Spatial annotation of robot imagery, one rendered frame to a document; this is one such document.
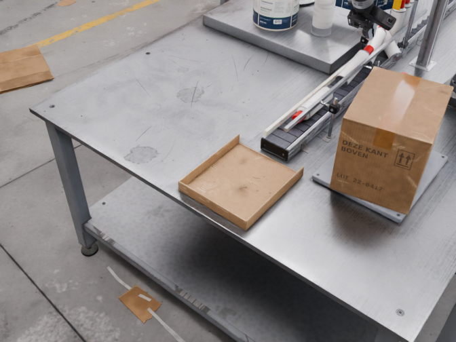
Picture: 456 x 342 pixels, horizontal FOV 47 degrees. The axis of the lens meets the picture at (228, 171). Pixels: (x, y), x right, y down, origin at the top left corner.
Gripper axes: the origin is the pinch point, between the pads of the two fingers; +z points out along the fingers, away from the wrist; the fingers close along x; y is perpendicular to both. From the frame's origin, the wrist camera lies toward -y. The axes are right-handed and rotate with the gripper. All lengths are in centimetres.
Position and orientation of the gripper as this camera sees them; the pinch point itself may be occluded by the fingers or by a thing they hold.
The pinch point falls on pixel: (372, 37)
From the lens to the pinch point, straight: 212.9
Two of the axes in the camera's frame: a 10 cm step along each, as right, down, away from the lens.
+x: -5.5, 8.2, -1.6
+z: 3.1, 3.8, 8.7
